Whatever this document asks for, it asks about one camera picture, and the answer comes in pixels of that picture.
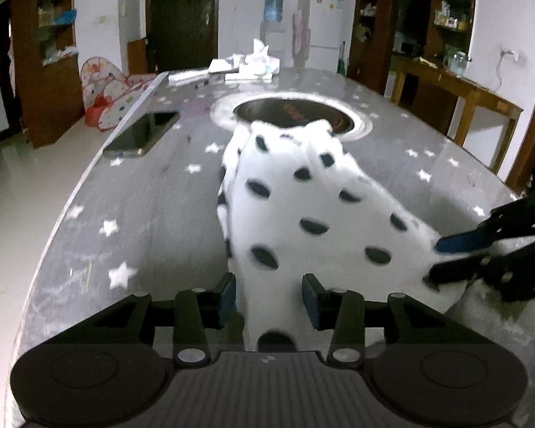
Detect black smartphone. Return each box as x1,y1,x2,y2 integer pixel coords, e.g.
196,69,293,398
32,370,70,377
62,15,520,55
102,111,182,158

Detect white black-dotted garment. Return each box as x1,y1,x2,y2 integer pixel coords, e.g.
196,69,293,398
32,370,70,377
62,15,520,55
216,118,473,353

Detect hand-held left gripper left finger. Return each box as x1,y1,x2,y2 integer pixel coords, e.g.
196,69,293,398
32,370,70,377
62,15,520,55
42,272,238,365

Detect blue water bottle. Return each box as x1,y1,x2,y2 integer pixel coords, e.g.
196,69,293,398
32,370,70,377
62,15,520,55
264,0,285,23

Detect glass jar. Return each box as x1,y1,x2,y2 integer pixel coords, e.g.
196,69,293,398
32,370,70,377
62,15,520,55
445,51,470,75

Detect round built-in induction cooktop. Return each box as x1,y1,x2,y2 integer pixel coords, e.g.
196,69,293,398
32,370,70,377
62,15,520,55
209,90,372,144

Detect brown wooden board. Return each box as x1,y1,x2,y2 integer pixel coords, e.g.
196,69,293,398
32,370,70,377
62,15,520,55
127,38,151,75

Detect dark wooden door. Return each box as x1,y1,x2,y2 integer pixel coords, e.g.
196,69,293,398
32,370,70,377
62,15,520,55
145,0,220,73

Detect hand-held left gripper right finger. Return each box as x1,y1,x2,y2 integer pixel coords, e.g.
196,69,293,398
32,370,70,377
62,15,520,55
302,273,496,366

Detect white refrigerator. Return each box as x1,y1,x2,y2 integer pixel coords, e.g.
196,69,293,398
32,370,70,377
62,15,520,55
294,0,345,71

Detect white flat box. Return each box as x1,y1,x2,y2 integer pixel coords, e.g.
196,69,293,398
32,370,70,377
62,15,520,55
208,57,247,75

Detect dark wooden display shelf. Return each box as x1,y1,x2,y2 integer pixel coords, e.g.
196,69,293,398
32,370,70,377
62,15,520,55
348,0,479,99

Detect wooden side table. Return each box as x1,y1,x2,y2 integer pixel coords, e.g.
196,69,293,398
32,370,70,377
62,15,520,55
390,56,525,184

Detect white water dispenser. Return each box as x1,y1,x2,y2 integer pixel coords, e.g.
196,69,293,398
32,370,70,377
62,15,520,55
259,21,291,68

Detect brown wooden shelf unit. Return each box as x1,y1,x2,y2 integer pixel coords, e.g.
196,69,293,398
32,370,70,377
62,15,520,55
12,0,86,149

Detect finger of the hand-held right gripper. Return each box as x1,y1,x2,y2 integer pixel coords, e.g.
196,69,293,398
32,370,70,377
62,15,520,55
423,249,519,289
434,197,535,256

